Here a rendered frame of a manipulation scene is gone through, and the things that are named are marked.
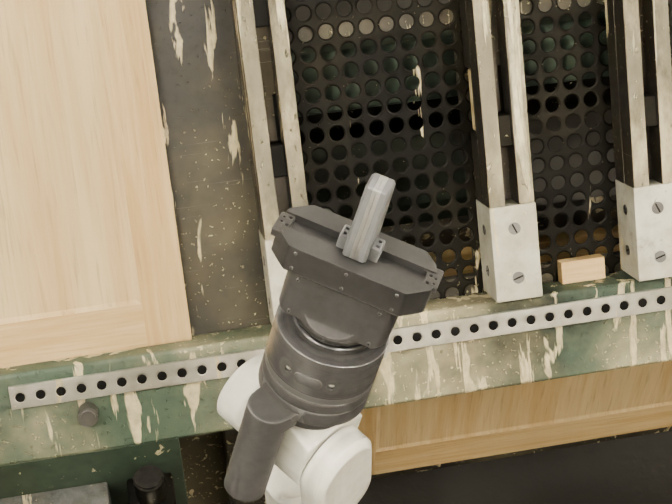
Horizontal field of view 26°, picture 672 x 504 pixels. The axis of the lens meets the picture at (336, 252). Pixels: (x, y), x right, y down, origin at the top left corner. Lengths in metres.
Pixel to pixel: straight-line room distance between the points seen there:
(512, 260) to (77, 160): 0.56
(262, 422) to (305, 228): 0.15
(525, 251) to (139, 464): 0.57
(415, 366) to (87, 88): 0.55
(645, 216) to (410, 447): 0.74
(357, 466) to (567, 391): 1.31
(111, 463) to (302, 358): 0.88
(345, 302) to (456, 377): 0.88
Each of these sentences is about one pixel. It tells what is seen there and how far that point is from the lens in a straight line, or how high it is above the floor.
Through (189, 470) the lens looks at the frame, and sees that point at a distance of 2.45.
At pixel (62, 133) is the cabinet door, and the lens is 1.83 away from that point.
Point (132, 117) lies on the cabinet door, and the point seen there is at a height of 1.13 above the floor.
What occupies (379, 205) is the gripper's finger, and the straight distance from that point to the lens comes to 1.01.
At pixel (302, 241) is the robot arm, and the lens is 1.04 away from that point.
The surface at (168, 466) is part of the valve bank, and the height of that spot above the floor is 0.75.
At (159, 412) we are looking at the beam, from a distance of 1.88.
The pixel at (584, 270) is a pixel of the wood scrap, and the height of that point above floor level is 0.90.
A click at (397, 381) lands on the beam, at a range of 1.90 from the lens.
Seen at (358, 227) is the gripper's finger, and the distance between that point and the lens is 1.02.
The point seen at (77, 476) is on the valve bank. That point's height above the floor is 0.76.
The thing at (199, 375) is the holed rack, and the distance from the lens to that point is 1.86.
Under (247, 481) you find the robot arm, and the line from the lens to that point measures 1.15.
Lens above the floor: 2.37
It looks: 49 degrees down
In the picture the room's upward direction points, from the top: straight up
